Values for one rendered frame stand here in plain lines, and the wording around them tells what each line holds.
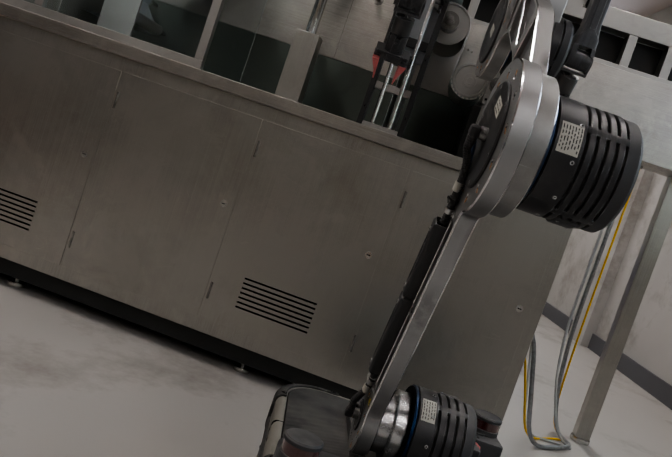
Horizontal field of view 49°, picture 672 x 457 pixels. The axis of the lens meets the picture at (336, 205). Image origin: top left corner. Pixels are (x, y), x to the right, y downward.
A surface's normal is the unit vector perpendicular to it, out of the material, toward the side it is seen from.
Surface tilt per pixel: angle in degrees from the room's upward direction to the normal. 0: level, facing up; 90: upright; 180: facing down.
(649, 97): 90
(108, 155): 90
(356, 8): 90
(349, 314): 90
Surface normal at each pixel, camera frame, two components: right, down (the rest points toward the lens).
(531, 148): -0.01, 0.15
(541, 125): 0.09, -0.15
